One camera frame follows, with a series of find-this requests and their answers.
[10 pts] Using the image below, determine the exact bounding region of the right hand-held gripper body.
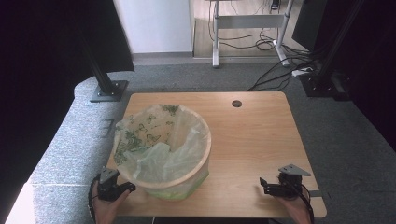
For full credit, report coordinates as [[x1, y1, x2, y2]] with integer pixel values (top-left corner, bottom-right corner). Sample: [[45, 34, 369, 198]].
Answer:
[[277, 163, 312, 200]]

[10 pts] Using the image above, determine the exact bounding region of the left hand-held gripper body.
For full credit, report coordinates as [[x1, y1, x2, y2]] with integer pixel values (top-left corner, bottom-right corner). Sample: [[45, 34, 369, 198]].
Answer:
[[97, 167, 125, 202]]

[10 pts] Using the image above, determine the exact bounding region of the bin with clear bag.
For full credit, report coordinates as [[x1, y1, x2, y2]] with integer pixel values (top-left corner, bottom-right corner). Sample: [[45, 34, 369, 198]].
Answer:
[[112, 104, 211, 201]]

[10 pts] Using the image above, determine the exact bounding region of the round wooden waste bin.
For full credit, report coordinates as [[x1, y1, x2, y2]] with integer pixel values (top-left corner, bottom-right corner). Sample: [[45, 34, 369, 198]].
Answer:
[[120, 104, 213, 195]]

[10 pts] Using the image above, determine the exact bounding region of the person's left hand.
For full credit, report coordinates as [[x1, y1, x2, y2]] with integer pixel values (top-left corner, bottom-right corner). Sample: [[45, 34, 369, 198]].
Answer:
[[92, 181, 132, 224]]

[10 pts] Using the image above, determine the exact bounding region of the person's right hand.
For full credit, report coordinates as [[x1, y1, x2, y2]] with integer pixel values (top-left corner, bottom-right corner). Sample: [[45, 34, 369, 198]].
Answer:
[[275, 194, 313, 224]]

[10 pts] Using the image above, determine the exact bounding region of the white panel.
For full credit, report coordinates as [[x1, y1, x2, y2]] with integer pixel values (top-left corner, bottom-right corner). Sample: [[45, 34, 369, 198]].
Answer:
[[4, 181, 35, 224]]

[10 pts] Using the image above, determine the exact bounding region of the black metal stand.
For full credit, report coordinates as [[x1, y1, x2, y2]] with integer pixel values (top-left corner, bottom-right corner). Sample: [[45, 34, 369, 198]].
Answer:
[[299, 0, 366, 102], [80, 36, 130, 104]]

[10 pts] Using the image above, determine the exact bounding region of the white power strip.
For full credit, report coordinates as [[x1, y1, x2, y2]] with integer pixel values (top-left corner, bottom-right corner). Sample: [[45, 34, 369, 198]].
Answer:
[[291, 66, 314, 77]]

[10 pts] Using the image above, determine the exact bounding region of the black curtain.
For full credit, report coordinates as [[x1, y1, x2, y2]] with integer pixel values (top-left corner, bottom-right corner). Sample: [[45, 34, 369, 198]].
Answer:
[[349, 0, 396, 154], [0, 0, 135, 220]]

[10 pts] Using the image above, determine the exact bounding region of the dark monitor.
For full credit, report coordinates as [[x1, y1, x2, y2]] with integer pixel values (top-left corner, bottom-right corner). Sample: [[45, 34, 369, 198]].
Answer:
[[291, 0, 330, 52]]

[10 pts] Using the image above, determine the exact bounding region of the left hand-held gripper cable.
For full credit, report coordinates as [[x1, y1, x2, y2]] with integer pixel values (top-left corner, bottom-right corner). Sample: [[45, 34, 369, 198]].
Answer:
[[87, 174, 101, 224]]

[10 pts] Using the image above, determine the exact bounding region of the hand-held gripper cable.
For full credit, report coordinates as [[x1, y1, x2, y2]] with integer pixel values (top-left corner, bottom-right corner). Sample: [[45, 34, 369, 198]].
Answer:
[[289, 180, 316, 224], [87, 174, 101, 224]]

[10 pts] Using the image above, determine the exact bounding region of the right hand-held gripper cable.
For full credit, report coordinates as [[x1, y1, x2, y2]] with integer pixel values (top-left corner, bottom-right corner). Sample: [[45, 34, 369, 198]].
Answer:
[[289, 180, 316, 224]]

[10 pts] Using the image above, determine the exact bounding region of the black floor cable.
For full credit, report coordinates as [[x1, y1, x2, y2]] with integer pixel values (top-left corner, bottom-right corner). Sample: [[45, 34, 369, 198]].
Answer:
[[207, 0, 283, 52], [247, 43, 321, 92]]

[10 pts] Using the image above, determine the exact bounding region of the white desk frame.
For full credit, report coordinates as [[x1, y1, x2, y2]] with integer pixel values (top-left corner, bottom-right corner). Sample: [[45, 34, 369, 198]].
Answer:
[[210, 0, 295, 69]]

